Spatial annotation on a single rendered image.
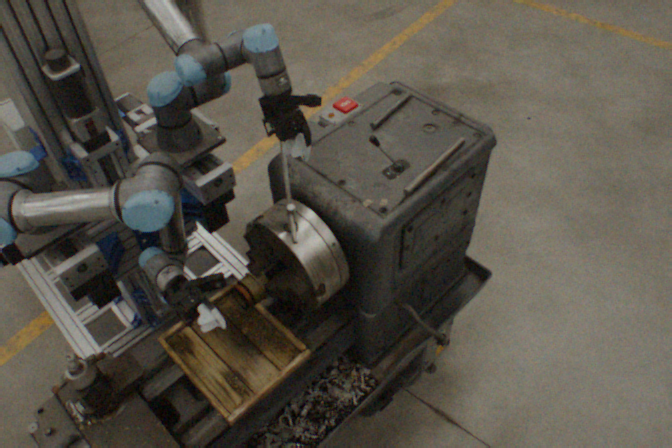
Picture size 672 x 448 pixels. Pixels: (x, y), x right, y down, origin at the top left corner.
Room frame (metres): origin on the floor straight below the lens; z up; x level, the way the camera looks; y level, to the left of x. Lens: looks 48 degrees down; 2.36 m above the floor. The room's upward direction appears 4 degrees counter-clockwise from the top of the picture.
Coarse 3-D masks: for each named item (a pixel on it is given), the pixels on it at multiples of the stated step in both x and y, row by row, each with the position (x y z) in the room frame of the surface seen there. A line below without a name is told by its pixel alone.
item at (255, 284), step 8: (240, 280) 0.91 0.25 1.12; (248, 280) 0.90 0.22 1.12; (256, 280) 0.90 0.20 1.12; (264, 280) 0.91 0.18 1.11; (232, 288) 0.89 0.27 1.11; (240, 288) 0.88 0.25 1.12; (248, 288) 0.88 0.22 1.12; (256, 288) 0.88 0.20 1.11; (264, 288) 0.89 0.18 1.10; (240, 296) 0.86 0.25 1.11; (248, 296) 0.86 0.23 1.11; (256, 296) 0.86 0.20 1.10; (264, 296) 0.87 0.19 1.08; (240, 304) 0.87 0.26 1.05; (248, 304) 0.85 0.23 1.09; (256, 304) 0.86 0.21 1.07
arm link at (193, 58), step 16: (144, 0) 1.34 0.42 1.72; (160, 0) 1.33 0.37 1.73; (160, 16) 1.28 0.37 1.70; (176, 16) 1.28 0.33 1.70; (160, 32) 1.27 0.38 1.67; (176, 32) 1.23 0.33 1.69; (192, 32) 1.24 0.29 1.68; (176, 48) 1.20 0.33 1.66; (192, 48) 1.18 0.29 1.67; (208, 48) 1.19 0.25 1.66; (176, 64) 1.15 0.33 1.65; (192, 64) 1.14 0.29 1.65; (208, 64) 1.15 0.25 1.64; (224, 64) 1.17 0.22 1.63; (192, 80) 1.13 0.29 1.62
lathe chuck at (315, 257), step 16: (272, 208) 1.08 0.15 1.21; (272, 224) 1.00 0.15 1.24; (304, 224) 0.99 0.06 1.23; (272, 240) 0.98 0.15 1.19; (288, 240) 0.94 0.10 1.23; (304, 240) 0.95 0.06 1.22; (320, 240) 0.95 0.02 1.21; (288, 256) 0.93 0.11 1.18; (304, 256) 0.91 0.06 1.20; (320, 256) 0.92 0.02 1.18; (304, 272) 0.88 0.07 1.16; (320, 272) 0.89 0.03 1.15; (336, 272) 0.91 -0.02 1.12; (336, 288) 0.90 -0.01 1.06; (304, 304) 0.90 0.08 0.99; (320, 304) 0.86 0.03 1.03
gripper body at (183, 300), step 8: (176, 280) 0.92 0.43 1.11; (184, 280) 0.94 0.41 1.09; (168, 288) 0.91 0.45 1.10; (176, 288) 0.91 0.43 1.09; (184, 288) 0.91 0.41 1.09; (192, 288) 0.89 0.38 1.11; (168, 296) 0.90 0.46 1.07; (176, 296) 0.88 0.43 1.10; (184, 296) 0.87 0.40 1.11; (192, 296) 0.87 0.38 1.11; (176, 304) 0.85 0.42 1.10; (184, 304) 0.84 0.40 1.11; (192, 304) 0.84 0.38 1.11; (200, 304) 0.85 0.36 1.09; (176, 312) 0.85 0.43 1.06; (184, 312) 0.82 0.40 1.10; (192, 312) 0.84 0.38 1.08; (192, 320) 0.82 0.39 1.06
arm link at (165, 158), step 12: (156, 156) 1.09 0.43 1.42; (168, 156) 1.11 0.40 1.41; (180, 168) 1.10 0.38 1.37; (180, 180) 1.15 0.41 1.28; (180, 204) 1.12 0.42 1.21; (180, 216) 1.11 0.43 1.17; (168, 228) 1.09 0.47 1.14; (180, 228) 1.11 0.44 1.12; (168, 240) 1.09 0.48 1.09; (180, 240) 1.11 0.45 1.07; (168, 252) 1.10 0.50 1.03; (180, 252) 1.10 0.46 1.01
